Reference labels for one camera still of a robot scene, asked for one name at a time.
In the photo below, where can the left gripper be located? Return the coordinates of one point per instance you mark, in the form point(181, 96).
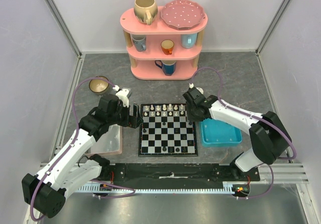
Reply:
point(133, 121)

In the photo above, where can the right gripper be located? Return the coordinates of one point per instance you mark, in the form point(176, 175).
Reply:
point(192, 114)

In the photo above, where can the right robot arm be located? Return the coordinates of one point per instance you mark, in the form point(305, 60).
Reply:
point(269, 138)

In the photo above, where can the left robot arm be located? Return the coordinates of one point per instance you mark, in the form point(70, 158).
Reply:
point(47, 191)

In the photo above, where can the black white chess board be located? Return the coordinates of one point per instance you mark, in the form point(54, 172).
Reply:
point(151, 143)

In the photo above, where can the blue plastic bin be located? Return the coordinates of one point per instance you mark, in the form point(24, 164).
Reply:
point(217, 134)

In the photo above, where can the pink metal tray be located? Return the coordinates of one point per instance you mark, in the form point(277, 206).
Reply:
point(109, 144)

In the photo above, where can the brown ceramic bowl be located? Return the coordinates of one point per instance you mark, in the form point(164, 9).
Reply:
point(99, 87)

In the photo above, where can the dark blue mug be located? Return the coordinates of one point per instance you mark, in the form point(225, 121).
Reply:
point(167, 66)

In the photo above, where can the light blue mug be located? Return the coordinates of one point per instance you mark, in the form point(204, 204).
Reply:
point(188, 40)

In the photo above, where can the orange cup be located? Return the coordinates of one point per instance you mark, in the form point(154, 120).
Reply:
point(167, 46)

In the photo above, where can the pink three-tier shelf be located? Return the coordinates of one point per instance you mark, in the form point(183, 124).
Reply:
point(158, 52)

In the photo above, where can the grey mug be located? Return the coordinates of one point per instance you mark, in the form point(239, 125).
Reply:
point(139, 42)

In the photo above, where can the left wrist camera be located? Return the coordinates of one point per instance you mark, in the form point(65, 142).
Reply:
point(123, 94)

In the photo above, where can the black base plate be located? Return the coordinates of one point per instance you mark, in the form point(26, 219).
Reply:
point(170, 175)

